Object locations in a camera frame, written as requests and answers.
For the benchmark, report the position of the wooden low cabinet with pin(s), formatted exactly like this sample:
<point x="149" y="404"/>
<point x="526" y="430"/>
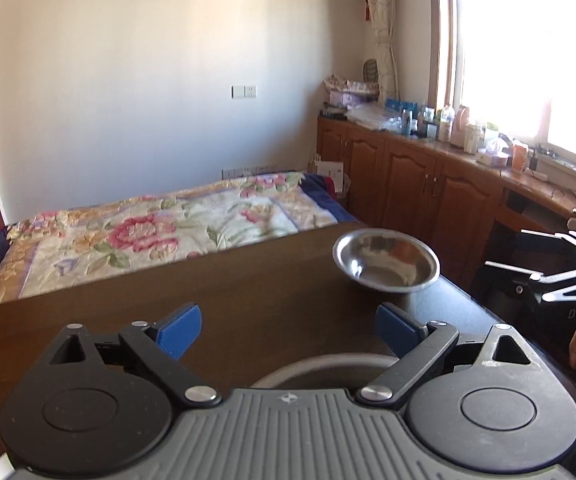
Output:
<point x="459" y="207"/>

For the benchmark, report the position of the floral bed quilt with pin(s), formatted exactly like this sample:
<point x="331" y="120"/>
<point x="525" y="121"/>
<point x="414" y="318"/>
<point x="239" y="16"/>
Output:
<point x="64" y="248"/>

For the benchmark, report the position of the patterned curtain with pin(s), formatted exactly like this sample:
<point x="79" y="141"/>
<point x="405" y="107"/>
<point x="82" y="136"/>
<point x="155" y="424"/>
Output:
<point x="382" y="19"/>

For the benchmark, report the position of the bottles on windowsill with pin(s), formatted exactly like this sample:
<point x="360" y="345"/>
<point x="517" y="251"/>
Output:
<point x="482" y="143"/>

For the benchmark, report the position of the clutter pile on cabinet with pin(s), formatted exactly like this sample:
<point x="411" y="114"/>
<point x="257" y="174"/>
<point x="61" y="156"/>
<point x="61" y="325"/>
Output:
<point x="357" y="101"/>

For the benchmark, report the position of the large steel bowl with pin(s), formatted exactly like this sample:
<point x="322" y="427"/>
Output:
<point x="350" y="371"/>

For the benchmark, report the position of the small steel bowl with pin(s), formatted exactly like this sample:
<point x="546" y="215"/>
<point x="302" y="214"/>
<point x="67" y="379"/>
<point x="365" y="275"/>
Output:
<point x="386" y="260"/>

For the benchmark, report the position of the white paper bag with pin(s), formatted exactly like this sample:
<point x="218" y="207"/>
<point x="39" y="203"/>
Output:
<point x="331" y="170"/>

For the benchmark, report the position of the wall switch plate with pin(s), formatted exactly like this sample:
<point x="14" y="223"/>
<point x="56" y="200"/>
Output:
<point x="241" y="91"/>

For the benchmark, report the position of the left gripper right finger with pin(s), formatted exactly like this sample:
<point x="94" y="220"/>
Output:
<point x="492" y="406"/>

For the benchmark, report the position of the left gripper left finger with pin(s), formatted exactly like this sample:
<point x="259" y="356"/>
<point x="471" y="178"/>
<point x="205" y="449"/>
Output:
<point x="93" y="405"/>

